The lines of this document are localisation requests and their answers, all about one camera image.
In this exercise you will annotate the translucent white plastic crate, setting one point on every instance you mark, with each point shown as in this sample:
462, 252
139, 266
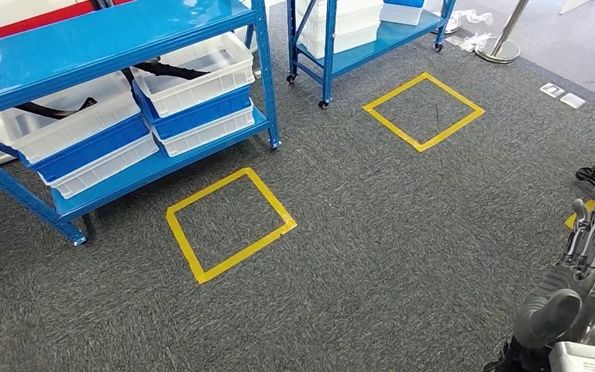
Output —
349, 25

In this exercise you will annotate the white car with red stripe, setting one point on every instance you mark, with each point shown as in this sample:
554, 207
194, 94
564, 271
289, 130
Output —
20, 10

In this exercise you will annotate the clear plastic wrap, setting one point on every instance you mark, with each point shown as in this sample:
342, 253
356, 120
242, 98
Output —
474, 18
472, 42

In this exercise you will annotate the black curved part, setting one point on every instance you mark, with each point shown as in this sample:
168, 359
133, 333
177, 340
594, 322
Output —
174, 72
46, 110

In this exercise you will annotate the chrome stanchion post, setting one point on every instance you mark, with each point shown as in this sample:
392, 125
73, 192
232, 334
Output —
500, 51

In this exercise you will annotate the white floor socket plate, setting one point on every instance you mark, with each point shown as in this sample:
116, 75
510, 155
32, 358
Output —
573, 100
552, 90

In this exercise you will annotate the black cylinder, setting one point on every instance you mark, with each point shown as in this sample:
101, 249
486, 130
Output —
101, 3

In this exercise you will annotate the blue metal shelf rack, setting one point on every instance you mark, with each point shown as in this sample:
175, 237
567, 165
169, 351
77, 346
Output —
369, 49
97, 41

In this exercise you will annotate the chrome stanchion base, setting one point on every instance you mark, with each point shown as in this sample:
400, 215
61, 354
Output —
449, 26

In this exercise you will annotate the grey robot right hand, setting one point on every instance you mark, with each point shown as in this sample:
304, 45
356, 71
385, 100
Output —
559, 313

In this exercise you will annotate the blue plastic crate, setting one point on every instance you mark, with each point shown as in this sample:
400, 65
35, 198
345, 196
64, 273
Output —
405, 2

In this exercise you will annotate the white plastic tray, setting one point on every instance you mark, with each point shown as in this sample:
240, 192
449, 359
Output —
71, 133
107, 169
200, 87
210, 133

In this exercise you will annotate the yellow floor tape square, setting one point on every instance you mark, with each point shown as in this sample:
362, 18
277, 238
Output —
249, 251
572, 221
419, 146

